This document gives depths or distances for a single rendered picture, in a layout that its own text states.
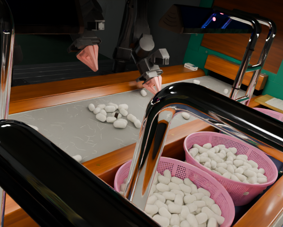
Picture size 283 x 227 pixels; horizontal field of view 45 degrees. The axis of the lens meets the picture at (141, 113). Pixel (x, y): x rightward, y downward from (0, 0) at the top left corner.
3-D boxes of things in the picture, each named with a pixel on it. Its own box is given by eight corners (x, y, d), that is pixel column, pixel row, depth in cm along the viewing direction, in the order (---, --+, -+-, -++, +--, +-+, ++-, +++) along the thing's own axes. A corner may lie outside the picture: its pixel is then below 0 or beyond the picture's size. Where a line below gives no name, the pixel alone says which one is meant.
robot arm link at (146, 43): (159, 52, 122) (159, 24, 126) (136, 48, 120) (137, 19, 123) (149, 65, 133) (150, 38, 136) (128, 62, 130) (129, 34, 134)
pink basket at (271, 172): (164, 189, 90) (174, 159, 86) (185, 147, 113) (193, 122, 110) (265, 229, 84) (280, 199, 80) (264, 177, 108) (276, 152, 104)
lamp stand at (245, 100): (171, 125, 126) (207, 3, 109) (197, 115, 142) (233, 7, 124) (214, 150, 117) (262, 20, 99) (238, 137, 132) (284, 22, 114)
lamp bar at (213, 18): (157, 25, 98) (163, 0, 95) (243, 28, 145) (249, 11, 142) (179, 34, 93) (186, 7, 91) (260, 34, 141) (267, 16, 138)
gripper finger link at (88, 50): (113, 64, 110) (101, 39, 111) (96, 65, 104) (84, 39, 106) (101, 74, 114) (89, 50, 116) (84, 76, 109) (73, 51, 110)
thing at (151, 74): (169, 93, 128) (159, 70, 129) (158, 95, 123) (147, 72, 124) (157, 100, 132) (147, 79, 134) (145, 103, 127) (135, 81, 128)
